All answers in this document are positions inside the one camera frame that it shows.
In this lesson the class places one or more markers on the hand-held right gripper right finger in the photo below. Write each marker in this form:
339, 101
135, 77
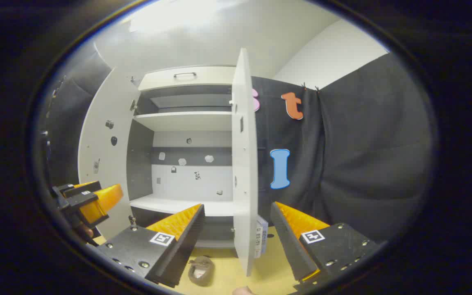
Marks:
291, 246

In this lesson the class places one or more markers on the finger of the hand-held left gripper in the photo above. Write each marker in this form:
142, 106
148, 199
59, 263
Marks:
80, 188
100, 203

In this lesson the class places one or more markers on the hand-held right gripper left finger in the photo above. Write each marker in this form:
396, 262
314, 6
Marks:
187, 246

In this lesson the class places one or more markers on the brown fuzzy shoe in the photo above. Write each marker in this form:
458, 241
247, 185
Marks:
201, 271

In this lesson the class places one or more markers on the white cabinet door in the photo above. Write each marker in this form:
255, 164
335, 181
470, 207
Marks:
244, 164
105, 143

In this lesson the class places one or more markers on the white shoe cabinet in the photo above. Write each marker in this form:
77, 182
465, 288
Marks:
191, 180

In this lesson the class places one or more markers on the white cabinet shelf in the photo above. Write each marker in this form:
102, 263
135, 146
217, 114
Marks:
166, 204
187, 121

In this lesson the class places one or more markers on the white cabinet drawer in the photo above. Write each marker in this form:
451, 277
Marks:
187, 78

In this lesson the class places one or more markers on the small white printed box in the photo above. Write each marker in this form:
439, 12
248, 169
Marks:
261, 235

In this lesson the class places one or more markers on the black backdrop cloth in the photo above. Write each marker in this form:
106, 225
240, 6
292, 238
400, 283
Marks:
72, 123
363, 155

